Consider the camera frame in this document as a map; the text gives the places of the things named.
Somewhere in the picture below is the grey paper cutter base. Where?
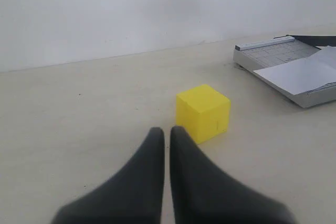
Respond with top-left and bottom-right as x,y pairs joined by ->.
233,35 -> 335,108

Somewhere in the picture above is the black cutter blade handle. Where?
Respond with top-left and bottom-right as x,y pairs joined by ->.
289,35 -> 336,47

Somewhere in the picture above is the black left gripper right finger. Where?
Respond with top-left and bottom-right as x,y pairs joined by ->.
170,126 -> 297,223

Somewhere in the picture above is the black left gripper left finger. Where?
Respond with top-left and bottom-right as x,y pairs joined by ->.
52,127 -> 165,223

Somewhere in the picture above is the yellow foam cube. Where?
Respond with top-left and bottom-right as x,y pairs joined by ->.
175,84 -> 231,144

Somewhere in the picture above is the white paper sheet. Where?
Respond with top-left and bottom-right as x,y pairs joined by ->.
255,46 -> 335,95

